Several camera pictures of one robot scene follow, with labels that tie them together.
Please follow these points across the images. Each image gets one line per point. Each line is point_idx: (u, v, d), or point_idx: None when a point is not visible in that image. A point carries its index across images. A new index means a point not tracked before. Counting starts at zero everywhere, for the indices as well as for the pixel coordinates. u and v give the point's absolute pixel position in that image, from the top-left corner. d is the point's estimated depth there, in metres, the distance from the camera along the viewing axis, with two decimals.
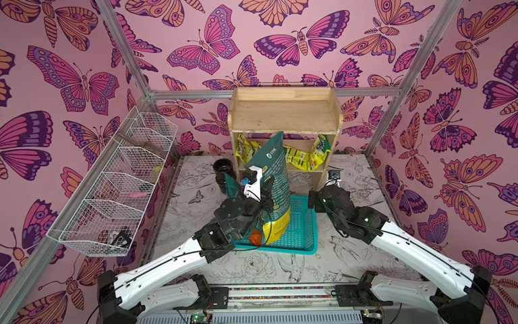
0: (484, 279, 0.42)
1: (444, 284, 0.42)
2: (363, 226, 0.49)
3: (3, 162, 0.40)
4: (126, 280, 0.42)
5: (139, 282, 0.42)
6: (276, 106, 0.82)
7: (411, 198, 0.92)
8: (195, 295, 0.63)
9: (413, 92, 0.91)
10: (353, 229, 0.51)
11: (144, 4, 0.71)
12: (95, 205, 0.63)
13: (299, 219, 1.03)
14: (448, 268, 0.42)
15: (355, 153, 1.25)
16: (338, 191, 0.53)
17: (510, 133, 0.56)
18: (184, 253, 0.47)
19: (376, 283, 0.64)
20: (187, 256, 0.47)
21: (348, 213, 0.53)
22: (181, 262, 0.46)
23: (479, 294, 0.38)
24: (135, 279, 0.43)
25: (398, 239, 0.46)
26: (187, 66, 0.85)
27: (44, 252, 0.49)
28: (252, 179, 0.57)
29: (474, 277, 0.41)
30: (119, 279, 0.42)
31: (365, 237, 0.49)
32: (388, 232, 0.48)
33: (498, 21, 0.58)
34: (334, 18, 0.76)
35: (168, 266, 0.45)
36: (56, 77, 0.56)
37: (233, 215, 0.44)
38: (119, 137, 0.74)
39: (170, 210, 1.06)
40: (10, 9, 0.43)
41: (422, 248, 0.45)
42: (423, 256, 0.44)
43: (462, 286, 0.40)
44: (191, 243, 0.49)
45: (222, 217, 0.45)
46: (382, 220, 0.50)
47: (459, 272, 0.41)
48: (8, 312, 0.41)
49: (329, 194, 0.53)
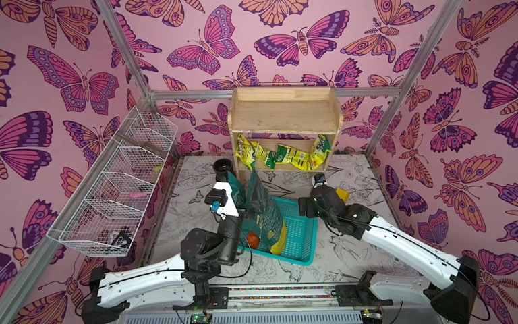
0: (471, 269, 0.43)
1: (432, 275, 0.44)
2: (352, 221, 0.51)
3: (3, 162, 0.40)
4: (110, 281, 0.45)
5: (119, 287, 0.44)
6: (277, 106, 0.82)
7: (411, 198, 0.92)
8: (189, 300, 0.64)
9: (413, 92, 0.91)
10: (343, 225, 0.53)
11: (144, 4, 0.71)
12: (95, 205, 0.63)
13: (300, 221, 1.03)
14: (435, 258, 0.43)
15: (355, 153, 1.25)
16: (327, 190, 0.55)
17: (510, 133, 0.56)
18: (166, 269, 0.46)
19: (375, 281, 0.65)
20: (168, 273, 0.46)
21: (338, 210, 0.55)
22: (161, 277, 0.45)
23: (466, 283, 0.39)
24: (118, 284, 0.44)
25: (386, 233, 0.48)
26: (187, 66, 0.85)
27: (43, 252, 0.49)
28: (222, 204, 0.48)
29: (461, 267, 0.41)
30: (106, 279, 0.45)
31: (355, 232, 0.51)
32: (376, 227, 0.50)
33: (497, 21, 0.59)
34: (334, 18, 0.76)
35: (147, 279, 0.45)
36: (56, 77, 0.56)
37: (191, 252, 0.39)
38: (119, 137, 0.74)
39: (170, 210, 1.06)
40: (10, 9, 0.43)
41: (411, 242, 0.46)
42: (410, 248, 0.45)
43: (448, 275, 0.41)
44: (176, 260, 0.47)
45: (184, 252, 0.39)
46: (371, 214, 0.52)
47: (446, 262, 0.42)
48: (8, 312, 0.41)
49: (320, 193, 0.56)
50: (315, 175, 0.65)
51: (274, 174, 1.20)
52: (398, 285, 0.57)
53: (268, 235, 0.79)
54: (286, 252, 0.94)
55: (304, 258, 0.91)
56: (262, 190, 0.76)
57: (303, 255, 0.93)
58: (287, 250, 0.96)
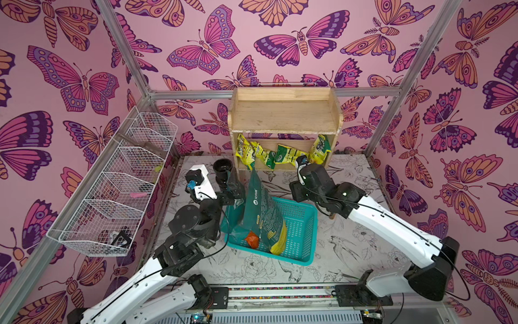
0: (451, 249, 0.44)
1: (413, 255, 0.44)
2: (340, 199, 0.50)
3: (3, 162, 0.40)
4: (90, 317, 0.41)
5: (102, 317, 0.41)
6: (277, 106, 0.82)
7: (411, 198, 0.92)
8: (191, 298, 0.63)
9: (413, 92, 0.91)
10: (331, 202, 0.51)
11: (144, 4, 0.71)
12: (95, 205, 0.63)
13: (299, 221, 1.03)
14: (418, 238, 0.43)
15: (355, 153, 1.25)
16: (316, 168, 0.53)
17: (510, 133, 0.56)
18: (145, 277, 0.43)
19: (370, 278, 0.66)
20: (148, 279, 0.43)
21: (328, 189, 0.54)
22: (142, 286, 0.43)
23: (446, 262, 0.40)
24: (100, 314, 0.41)
25: (373, 212, 0.47)
26: (187, 66, 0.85)
27: (43, 252, 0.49)
28: (198, 182, 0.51)
29: (443, 248, 0.42)
30: (85, 316, 0.41)
31: (342, 210, 0.51)
32: (365, 206, 0.48)
33: (498, 21, 0.58)
34: (334, 18, 0.76)
35: (128, 296, 0.42)
36: (56, 77, 0.56)
37: (188, 226, 0.39)
38: (119, 137, 0.74)
39: (170, 210, 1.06)
40: (10, 9, 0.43)
41: (397, 221, 0.46)
42: (396, 227, 0.45)
43: (429, 255, 0.41)
44: (152, 263, 0.45)
45: (177, 229, 0.40)
46: (360, 193, 0.51)
47: (429, 242, 0.43)
48: (8, 312, 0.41)
49: (308, 171, 0.53)
50: (298, 158, 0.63)
51: (274, 174, 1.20)
52: (388, 277, 0.57)
53: (268, 235, 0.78)
54: (286, 252, 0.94)
55: (304, 258, 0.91)
56: (262, 190, 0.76)
57: (303, 255, 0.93)
58: (287, 250, 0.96)
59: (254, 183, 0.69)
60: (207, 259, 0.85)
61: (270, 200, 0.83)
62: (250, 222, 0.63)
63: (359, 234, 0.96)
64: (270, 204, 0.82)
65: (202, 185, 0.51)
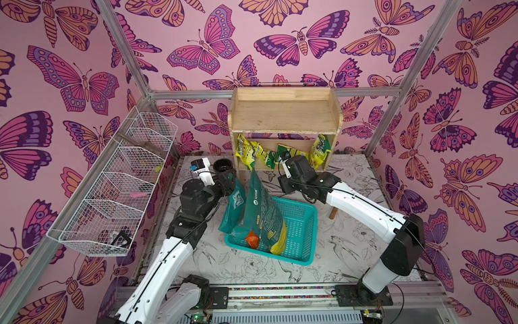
0: (414, 225, 0.45)
1: (379, 231, 0.48)
2: (318, 185, 0.56)
3: (3, 162, 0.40)
4: (129, 307, 0.40)
5: (146, 298, 0.41)
6: (277, 106, 0.82)
7: (411, 198, 0.92)
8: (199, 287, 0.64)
9: (413, 92, 0.91)
10: (310, 189, 0.58)
11: (144, 4, 0.71)
12: (95, 205, 0.63)
13: (300, 221, 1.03)
14: (384, 214, 0.48)
15: (355, 153, 1.25)
16: (299, 158, 0.59)
17: (509, 133, 0.56)
18: (170, 251, 0.48)
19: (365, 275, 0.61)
20: (174, 250, 0.48)
21: (308, 177, 0.60)
22: (170, 259, 0.47)
23: (407, 235, 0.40)
24: (141, 298, 0.41)
25: (345, 194, 0.53)
26: (187, 66, 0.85)
27: (43, 252, 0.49)
28: (199, 166, 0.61)
29: (405, 223, 0.46)
30: (122, 310, 0.40)
31: (320, 197, 0.56)
32: (338, 190, 0.55)
33: (498, 21, 0.58)
34: (334, 18, 0.76)
35: (162, 271, 0.45)
36: (56, 77, 0.56)
37: (197, 190, 0.52)
38: (119, 137, 0.74)
39: (170, 210, 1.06)
40: (10, 9, 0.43)
41: (365, 201, 0.51)
42: (364, 206, 0.50)
43: (392, 229, 0.45)
44: (170, 240, 0.50)
45: (188, 194, 0.51)
46: (336, 179, 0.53)
47: (393, 218, 0.47)
48: (8, 312, 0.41)
49: (292, 161, 0.60)
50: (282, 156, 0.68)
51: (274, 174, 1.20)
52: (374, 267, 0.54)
53: (269, 235, 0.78)
54: (286, 252, 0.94)
55: (304, 258, 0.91)
56: (262, 190, 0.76)
57: (303, 255, 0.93)
58: (287, 250, 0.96)
59: (253, 183, 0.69)
60: (207, 259, 0.85)
61: (270, 200, 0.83)
62: (249, 222, 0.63)
63: (359, 234, 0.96)
64: (270, 204, 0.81)
65: (204, 169, 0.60)
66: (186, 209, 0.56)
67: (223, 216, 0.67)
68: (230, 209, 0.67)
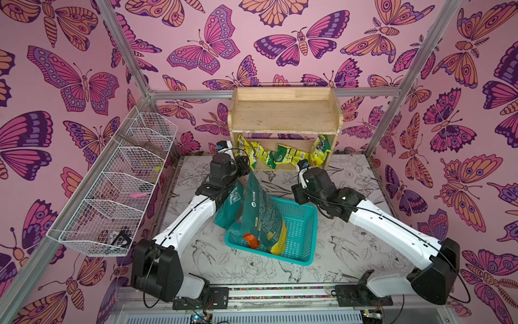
0: (450, 250, 0.44)
1: (412, 255, 0.44)
2: (340, 203, 0.52)
3: (3, 162, 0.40)
4: (165, 235, 0.46)
5: (178, 231, 0.47)
6: (276, 106, 0.82)
7: (411, 198, 0.92)
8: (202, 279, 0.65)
9: (413, 92, 0.91)
10: (331, 206, 0.54)
11: (144, 4, 0.71)
12: (95, 205, 0.63)
13: (300, 221, 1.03)
14: (416, 239, 0.44)
15: (355, 153, 1.25)
16: (320, 171, 0.56)
17: (510, 133, 0.56)
18: (198, 203, 0.55)
19: (371, 277, 0.66)
20: (202, 203, 0.55)
21: (329, 192, 0.56)
22: (199, 209, 0.54)
23: (445, 262, 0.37)
24: (173, 231, 0.47)
25: (371, 214, 0.49)
26: (187, 66, 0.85)
27: (43, 252, 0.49)
28: (224, 146, 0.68)
29: (441, 248, 0.42)
30: (159, 236, 0.46)
31: (342, 214, 0.52)
32: (363, 208, 0.51)
33: (497, 21, 0.59)
34: (334, 18, 0.76)
35: (191, 216, 0.51)
36: (56, 77, 0.56)
37: (227, 160, 0.60)
38: (119, 137, 0.74)
39: (169, 210, 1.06)
40: (10, 9, 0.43)
41: (394, 223, 0.47)
42: (394, 228, 0.46)
43: (428, 256, 0.42)
44: (198, 196, 0.58)
45: (218, 163, 0.59)
46: (359, 197, 0.53)
47: (427, 244, 0.43)
48: (8, 312, 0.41)
49: (311, 175, 0.56)
50: (299, 161, 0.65)
51: (274, 174, 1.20)
52: (388, 277, 0.58)
53: (268, 236, 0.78)
54: (286, 252, 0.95)
55: (304, 258, 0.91)
56: (261, 192, 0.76)
57: (303, 256, 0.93)
58: (287, 250, 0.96)
59: (252, 183, 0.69)
60: (207, 259, 0.85)
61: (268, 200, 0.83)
62: (247, 225, 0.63)
63: (359, 234, 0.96)
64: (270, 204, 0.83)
65: (227, 148, 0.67)
66: (213, 176, 0.63)
67: (218, 210, 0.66)
68: (226, 205, 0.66)
